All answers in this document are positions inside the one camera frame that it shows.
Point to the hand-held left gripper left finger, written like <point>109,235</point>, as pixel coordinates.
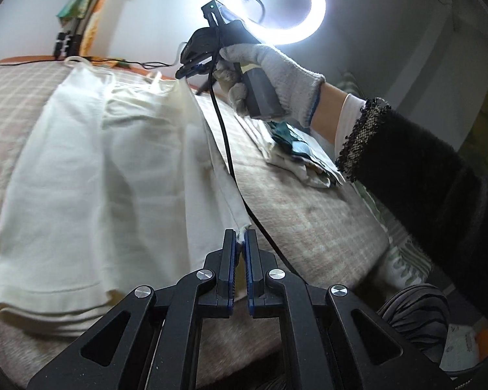
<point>230,260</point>

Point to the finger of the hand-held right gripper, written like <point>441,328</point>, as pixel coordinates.
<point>191,71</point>

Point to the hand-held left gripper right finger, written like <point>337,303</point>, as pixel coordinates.
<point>250,260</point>

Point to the white pants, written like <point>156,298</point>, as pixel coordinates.
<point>105,178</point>

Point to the person's right forearm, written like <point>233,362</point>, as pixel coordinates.
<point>410,178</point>

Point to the folded white clothes pile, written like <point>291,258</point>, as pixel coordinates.
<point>280,158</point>

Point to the person's right hand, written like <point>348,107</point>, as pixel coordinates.
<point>280,73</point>

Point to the teal patterned cloth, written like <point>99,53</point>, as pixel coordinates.
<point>289,137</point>

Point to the beige checked blanket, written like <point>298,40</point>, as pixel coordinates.
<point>309,219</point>

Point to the black gooseneck holder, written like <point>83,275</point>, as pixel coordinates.
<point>257,6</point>

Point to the colourful hanging cloth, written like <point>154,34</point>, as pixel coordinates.
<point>93,4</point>

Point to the grey striped cloth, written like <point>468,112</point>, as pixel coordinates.
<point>419,321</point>

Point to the white plastic bag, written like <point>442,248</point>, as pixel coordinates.
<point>459,347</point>

